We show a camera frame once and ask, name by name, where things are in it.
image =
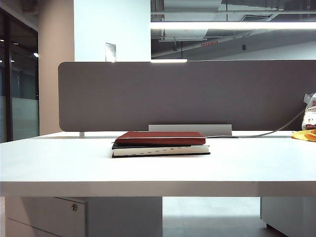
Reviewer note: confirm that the black hardcover book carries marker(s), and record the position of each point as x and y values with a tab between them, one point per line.
160	150

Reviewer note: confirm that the clear plastic snack bag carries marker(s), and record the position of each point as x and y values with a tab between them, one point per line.
310	118

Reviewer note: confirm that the white drawer cabinet with lock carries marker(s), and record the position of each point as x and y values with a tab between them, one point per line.
49	217

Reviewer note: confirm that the silver wall plate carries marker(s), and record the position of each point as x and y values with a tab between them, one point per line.
110	51

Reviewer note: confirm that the small black hanging device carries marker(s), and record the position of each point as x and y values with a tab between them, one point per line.
244	47

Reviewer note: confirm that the red leather book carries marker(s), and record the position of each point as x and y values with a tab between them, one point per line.
160	138

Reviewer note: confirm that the red ceiling sign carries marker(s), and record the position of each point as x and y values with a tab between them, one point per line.
209	43

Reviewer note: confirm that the long ceiling light strip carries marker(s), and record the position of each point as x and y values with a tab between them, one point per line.
222	25

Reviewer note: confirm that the white plain pedestal cabinet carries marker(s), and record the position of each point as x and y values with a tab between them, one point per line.
291	212

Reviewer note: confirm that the ceiling air vent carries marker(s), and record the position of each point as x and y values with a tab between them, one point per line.
255	18

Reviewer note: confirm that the grey desk partition screen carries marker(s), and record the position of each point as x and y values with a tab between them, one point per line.
172	98

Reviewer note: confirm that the silver partition support bracket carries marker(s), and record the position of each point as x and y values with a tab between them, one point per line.
82	134

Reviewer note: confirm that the dark glass partition wall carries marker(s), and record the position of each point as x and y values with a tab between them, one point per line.
22	86

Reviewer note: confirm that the yellow cloth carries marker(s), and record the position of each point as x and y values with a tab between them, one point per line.
306	135

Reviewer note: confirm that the short light strip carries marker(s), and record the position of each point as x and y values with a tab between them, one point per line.
168	60

